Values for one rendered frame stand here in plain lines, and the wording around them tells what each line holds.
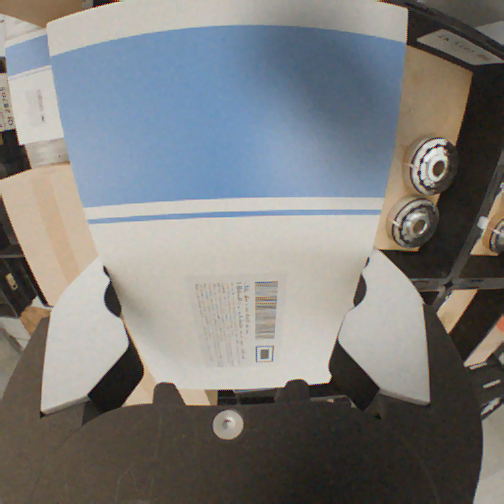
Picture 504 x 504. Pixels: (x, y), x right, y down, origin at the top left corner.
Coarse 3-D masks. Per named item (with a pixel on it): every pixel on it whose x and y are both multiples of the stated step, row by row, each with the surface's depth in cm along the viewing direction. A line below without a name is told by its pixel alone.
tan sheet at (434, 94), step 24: (408, 48) 28; (408, 72) 29; (432, 72) 29; (456, 72) 29; (408, 96) 31; (432, 96) 31; (456, 96) 31; (408, 120) 33; (432, 120) 33; (456, 120) 33; (408, 144) 35; (408, 192) 40; (384, 216) 42; (384, 240) 45
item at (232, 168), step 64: (128, 0) 5; (192, 0) 5; (256, 0) 5; (320, 0) 5; (64, 64) 6; (128, 64) 6; (192, 64) 6; (256, 64) 6; (320, 64) 6; (384, 64) 6; (64, 128) 7; (128, 128) 7; (192, 128) 7; (256, 128) 7; (320, 128) 7; (384, 128) 7; (128, 192) 8; (192, 192) 8; (256, 192) 8; (320, 192) 8; (384, 192) 8; (128, 256) 9; (192, 256) 10; (256, 256) 10; (320, 256) 10; (128, 320) 11; (192, 320) 11; (256, 320) 12; (320, 320) 12; (192, 384) 15; (256, 384) 15
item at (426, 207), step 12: (408, 204) 38; (420, 204) 38; (432, 204) 38; (408, 216) 39; (432, 216) 39; (396, 228) 40; (432, 228) 40; (396, 240) 41; (408, 240) 42; (420, 240) 42
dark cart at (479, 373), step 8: (488, 360) 119; (496, 360) 118; (472, 368) 117; (480, 368) 116; (488, 368) 116; (496, 368) 114; (472, 376) 114; (480, 376) 112; (488, 376) 111; (496, 376) 109; (480, 384) 108; (488, 384) 105; (496, 384) 103; (480, 392) 103; (488, 392) 101; (496, 392) 99; (480, 400) 98; (488, 400) 96; (480, 408) 110; (496, 408) 111
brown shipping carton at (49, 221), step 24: (48, 168) 38; (24, 192) 33; (48, 192) 34; (72, 192) 34; (24, 216) 35; (48, 216) 36; (72, 216) 36; (24, 240) 38; (48, 240) 38; (72, 240) 39; (48, 264) 41; (72, 264) 41; (48, 288) 44
